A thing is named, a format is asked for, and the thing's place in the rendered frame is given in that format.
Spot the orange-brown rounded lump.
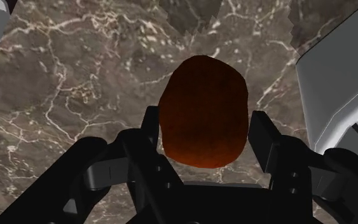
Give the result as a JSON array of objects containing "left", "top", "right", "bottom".
[{"left": 158, "top": 55, "right": 249, "bottom": 169}]

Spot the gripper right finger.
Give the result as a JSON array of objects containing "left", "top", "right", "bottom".
[{"left": 248, "top": 109, "right": 358, "bottom": 224}]

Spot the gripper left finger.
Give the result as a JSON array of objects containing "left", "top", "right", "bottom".
[{"left": 0, "top": 105, "right": 184, "bottom": 224}]

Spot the grey boxy appliance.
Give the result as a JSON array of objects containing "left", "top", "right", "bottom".
[{"left": 296, "top": 0, "right": 358, "bottom": 206}]

